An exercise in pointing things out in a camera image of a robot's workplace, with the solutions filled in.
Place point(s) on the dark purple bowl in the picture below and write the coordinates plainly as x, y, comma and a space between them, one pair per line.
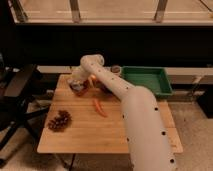
102, 87

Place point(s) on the black office chair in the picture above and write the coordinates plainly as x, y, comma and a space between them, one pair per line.
16, 92

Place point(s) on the wooden folding table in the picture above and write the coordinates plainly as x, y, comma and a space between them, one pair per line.
89, 132

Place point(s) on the orange carrot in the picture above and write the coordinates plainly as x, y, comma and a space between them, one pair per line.
98, 108

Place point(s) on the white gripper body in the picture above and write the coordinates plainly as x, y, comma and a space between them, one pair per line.
79, 74

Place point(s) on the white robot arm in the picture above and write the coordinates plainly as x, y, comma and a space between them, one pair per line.
147, 138

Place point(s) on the small brown can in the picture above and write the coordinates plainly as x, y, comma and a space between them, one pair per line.
116, 70

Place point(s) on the brown grape bunch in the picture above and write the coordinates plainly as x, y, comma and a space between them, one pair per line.
60, 122

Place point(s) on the green plastic tray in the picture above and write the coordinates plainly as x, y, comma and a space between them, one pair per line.
154, 78

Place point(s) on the red bowl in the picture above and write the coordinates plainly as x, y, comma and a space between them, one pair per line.
86, 87

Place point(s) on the orange fruit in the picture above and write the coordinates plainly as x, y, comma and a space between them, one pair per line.
93, 77

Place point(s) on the grey blue towel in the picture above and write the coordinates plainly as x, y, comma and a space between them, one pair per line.
77, 86

